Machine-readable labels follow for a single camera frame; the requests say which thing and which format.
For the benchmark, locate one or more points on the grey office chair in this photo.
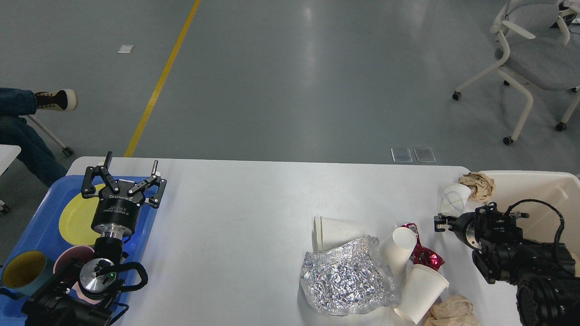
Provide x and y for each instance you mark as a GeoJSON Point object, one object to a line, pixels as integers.
{"type": "Point", "coordinates": [534, 46]}

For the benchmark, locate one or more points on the small scribbled paper cup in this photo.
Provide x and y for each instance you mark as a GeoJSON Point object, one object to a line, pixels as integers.
{"type": "Point", "coordinates": [454, 199]}

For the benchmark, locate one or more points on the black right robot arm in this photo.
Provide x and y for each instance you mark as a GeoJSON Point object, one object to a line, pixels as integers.
{"type": "Point", "coordinates": [544, 273]}

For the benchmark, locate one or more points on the front white paper cup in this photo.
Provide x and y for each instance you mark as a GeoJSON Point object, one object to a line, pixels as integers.
{"type": "Point", "coordinates": [423, 287]}

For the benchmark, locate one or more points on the crumpled aluminium foil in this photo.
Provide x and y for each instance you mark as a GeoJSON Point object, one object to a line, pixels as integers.
{"type": "Point", "coordinates": [349, 279]}

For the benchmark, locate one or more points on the white chair leg left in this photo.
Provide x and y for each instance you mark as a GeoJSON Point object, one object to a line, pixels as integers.
{"type": "Point", "coordinates": [66, 150]}

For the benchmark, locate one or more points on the lying white paper cup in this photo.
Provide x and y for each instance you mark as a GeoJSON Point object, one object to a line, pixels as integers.
{"type": "Point", "coordinates": [329, 233]}

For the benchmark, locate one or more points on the white plastic bin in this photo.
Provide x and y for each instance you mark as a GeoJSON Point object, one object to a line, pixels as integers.
{"type": "Point", "coordinates": [561, 190]}

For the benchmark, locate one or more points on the crumpled brown paper front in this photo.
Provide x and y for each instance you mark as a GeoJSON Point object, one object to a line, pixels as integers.
{"type": "Point", "coordinates": [456, 310]}

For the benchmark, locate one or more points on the crushed red can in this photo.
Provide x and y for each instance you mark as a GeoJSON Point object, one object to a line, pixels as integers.
{"type": "Point", "coordinates": [421, 254]}

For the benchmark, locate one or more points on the brown paper ball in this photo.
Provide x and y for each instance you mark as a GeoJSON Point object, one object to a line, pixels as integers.
{"type": "Point", "coordinates": [481, 186]}

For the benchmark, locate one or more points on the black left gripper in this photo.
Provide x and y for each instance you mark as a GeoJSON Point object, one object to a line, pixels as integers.
{"type": "Point", "coordinates": [116, 210]}

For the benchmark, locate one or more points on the teal mug yellow inside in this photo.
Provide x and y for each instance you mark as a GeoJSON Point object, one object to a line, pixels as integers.
{"type": "Point", "coordinates": [25, 274]}

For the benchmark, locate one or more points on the yellow plastic plate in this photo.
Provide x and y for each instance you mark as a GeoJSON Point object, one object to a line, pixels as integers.
{"type": "Point", "coordinates": [75, 224]}

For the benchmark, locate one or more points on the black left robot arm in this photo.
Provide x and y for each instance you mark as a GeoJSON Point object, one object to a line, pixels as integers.
{"type": "Point", "coordinates": [83, 293]}

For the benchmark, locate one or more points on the pink mug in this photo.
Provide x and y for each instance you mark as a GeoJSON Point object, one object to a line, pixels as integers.
{"type": "Point", "coordinates": [83, 254]}

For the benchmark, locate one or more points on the upright white paper cup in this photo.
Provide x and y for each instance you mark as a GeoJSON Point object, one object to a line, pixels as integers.
{"type": "Point", "coordinates": [397, 248]}

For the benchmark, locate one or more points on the white table edge left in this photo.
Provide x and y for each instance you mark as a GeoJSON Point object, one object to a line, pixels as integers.
{"type": "Point", "coordinates": [8, 154]}

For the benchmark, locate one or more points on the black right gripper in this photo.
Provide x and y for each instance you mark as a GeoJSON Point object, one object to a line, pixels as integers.
{"type": "Point", "coordinates": [468, 228]}

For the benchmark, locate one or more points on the seated person in jeans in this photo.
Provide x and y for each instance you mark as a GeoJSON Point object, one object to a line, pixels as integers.
{"type": "Point", "coordinates": [15, 104]}

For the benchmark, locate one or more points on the blue plastic tray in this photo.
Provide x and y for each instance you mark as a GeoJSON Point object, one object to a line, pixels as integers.
{"type": "Point", "coordinates": [43, 234]}

